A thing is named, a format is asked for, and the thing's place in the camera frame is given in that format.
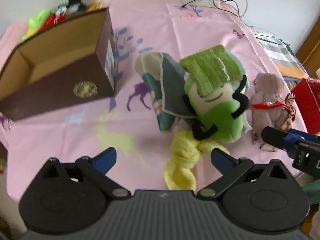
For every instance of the pink printed bedsheet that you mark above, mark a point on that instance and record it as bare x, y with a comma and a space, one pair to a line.
75, 135

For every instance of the neon green plush toy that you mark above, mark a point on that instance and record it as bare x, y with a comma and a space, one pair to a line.
37, 21

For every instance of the yellow book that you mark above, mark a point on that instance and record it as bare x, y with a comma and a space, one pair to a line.
96, 5

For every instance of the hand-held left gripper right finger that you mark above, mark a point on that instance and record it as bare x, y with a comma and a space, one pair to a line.
221, 161

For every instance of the brown cardboard box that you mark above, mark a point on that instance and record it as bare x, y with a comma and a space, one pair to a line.
50, 95

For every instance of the white power strip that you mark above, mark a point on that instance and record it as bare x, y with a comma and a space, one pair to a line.
212, 3

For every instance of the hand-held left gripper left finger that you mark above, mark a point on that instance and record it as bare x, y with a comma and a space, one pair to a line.
106, 159

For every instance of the red box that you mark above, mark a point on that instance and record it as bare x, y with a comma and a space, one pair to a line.
310, 100

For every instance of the wooden furniture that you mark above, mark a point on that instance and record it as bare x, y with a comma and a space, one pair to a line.
311, 47

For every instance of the striped cloth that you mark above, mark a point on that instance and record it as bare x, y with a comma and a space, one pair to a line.
280, 50

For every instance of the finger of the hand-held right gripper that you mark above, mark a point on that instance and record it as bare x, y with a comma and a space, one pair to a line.
275, 137

